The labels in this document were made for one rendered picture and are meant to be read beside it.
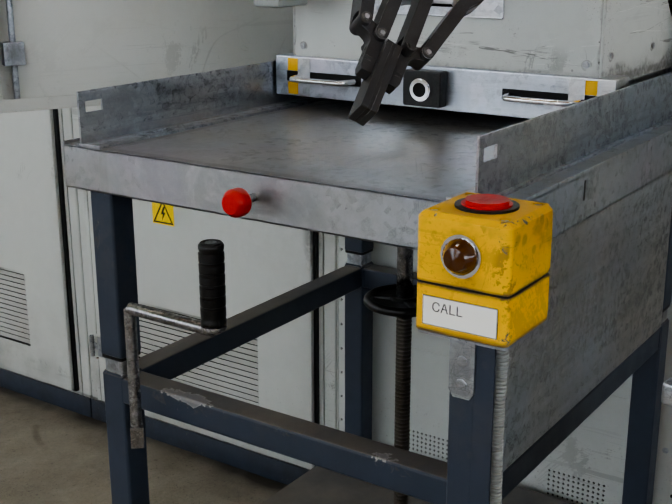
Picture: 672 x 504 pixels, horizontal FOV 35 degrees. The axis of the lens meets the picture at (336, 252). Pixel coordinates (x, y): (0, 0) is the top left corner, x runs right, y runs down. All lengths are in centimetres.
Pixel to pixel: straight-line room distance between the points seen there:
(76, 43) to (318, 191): 72
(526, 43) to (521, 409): 50
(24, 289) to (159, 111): 124
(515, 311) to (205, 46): 113
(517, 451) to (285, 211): 38
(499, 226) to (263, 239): 133
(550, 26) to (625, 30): 11
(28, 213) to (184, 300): 49
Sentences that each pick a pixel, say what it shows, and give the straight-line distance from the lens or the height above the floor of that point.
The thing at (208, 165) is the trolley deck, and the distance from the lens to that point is 124.
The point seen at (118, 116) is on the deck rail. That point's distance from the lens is 142.
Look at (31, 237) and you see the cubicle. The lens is 257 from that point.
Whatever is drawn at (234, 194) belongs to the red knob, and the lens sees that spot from 117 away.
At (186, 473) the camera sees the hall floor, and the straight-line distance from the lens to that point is 234.
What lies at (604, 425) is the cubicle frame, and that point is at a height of 32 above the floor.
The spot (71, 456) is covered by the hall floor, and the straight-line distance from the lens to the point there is 246.
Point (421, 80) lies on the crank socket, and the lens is 149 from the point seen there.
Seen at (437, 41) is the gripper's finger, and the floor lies 101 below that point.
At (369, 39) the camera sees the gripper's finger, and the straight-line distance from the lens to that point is 92.
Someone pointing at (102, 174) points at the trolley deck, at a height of 81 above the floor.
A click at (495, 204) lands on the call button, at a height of 91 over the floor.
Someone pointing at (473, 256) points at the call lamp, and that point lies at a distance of 79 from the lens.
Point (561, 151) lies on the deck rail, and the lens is 123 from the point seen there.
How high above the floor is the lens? 110
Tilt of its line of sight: 17 degrees down
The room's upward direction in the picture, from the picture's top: straight up
